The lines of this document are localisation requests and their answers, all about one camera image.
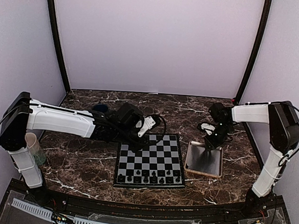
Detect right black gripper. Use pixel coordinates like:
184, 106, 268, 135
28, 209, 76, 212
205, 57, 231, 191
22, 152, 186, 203
204, 121, 234, 153

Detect wooden tray with dark base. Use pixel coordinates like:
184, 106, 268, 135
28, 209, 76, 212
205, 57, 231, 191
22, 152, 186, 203
184, 141, 223, 178

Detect dark blue cup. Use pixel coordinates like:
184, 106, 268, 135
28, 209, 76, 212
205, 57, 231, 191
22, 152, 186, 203
92, 103, 109, 113

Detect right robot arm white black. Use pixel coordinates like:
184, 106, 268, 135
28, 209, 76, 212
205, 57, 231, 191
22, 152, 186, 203
202, 101, 299, 218

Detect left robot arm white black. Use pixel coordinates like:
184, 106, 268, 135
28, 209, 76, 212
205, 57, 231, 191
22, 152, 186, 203
0, 92, 166, 205

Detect black grey chess board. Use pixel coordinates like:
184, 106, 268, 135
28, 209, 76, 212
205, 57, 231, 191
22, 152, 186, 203
113, 133, 185, 189

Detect small green circuit board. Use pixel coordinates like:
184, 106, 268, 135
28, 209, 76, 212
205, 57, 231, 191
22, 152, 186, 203
51, 212, 73, 224

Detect beige paper cup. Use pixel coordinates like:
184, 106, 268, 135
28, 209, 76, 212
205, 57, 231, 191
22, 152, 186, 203
25, 132, 46, 166

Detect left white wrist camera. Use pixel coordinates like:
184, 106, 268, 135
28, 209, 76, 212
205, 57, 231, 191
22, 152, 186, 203
135, 116, 156, 138

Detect right black frame post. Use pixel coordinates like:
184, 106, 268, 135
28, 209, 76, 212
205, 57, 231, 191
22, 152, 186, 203
233, 0, 272, 104

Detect black frame post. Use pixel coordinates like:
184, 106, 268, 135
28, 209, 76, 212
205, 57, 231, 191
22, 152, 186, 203
47, 0, 71, 93
233, 0, 272, 104

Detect black front rail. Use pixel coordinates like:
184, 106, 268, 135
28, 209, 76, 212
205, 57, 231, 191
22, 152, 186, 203
48, 190, 245, 223

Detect left black frame post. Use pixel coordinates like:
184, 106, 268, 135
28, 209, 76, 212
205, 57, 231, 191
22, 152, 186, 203
47, 0, 71, 93

